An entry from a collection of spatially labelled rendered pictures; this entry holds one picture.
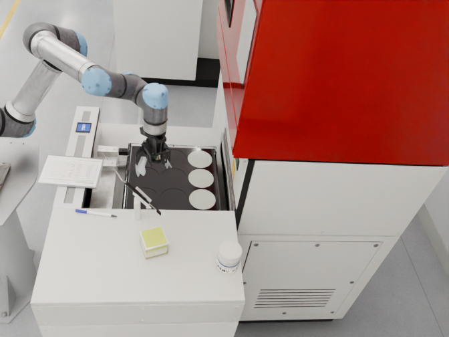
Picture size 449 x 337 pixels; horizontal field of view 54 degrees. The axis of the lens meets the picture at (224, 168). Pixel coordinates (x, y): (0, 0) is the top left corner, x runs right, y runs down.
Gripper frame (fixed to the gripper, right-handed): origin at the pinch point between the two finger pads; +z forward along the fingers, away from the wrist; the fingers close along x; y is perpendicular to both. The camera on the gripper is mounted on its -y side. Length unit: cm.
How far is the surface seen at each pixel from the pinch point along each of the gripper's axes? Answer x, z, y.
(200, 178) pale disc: 21.2, 13.3, -0.8
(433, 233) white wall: 181, 96, 29
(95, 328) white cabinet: -33, 26, 36
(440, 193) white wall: 188, 74, 16
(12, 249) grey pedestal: -52, 62, -34
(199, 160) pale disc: 25.0, 12.9, -9.8
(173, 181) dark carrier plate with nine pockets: 10.5, 13.4, -3.3
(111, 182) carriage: -10.9, 15.3, -13.1
